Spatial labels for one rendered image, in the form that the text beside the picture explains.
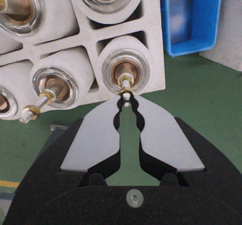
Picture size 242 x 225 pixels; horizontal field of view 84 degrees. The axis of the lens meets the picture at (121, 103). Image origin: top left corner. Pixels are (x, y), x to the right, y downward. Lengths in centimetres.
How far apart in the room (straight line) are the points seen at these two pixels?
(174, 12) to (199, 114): 39
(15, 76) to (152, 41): 26
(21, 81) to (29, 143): 53
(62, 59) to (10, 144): 69
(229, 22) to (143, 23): 20
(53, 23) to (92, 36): 8
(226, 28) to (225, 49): 4
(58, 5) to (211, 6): 31
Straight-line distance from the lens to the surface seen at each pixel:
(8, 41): 34
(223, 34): 42
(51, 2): 23
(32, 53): 33
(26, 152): 87
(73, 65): 24
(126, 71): 19
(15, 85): 30
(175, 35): 48
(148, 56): 21
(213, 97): 62
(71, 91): 24
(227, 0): 42
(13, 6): 23
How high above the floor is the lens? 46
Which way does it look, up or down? 60 degrees down
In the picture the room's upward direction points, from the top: 179 degrees counter-clockwise
